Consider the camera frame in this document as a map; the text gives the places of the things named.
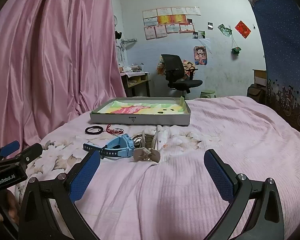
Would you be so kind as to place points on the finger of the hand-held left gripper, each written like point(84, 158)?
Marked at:
point(10, 148)
point(31, 153)

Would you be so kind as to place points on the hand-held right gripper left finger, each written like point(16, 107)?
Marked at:
point(85, 177)

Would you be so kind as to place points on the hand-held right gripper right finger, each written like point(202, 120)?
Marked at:
point(218, 177)

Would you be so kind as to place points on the blue smart watch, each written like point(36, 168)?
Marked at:
point(122, 143)

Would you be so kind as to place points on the beige hair claw clip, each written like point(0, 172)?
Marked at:
point(142, 155)

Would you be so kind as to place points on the grey shallow tray box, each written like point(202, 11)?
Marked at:
point(110, 120)

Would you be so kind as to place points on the person's left hand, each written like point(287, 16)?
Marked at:
point(11, 205)

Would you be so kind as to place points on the pink ribbed blanket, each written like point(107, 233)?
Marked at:
point(190, 180)

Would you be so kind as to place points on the floral print bed sheet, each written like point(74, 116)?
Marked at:
point(60, 160)

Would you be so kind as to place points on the green plastic stool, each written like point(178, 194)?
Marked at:
point(208, 94)

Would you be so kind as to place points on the painted paper liner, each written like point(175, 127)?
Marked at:
point(140, 108)

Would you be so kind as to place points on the black bag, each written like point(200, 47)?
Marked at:
point(256, 93)

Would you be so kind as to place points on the pink satin curtain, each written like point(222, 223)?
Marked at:
point(52, 55)

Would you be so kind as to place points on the wooden desk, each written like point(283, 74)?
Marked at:
point(135, 82)

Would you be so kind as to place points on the cardboard box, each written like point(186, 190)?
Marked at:
point(260, 77)

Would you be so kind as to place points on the stack of books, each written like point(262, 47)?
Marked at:
point(132, 68)

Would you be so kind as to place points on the black office chair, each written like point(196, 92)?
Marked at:
point(173, 66)

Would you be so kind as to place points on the colourful printed bag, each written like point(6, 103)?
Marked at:
point(160, 66)

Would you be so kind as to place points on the green hanging ornament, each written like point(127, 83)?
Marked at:
point(236, 50)

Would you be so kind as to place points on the blue dotted curtain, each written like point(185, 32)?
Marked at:
point(277, 42)

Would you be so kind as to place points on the anime wall poster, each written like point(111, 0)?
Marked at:
point(200, 55)

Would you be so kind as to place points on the pair of wall photos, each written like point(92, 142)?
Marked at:
point(198, 34)

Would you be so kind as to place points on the green wall photos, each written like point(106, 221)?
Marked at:
point(224, 29)

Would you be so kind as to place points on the red paper wall decoration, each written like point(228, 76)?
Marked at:
point(242, 29)

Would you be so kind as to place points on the small wall photo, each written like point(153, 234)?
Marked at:
point(210, 25)

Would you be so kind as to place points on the group of wall certificates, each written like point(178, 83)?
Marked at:
point(165, 20)

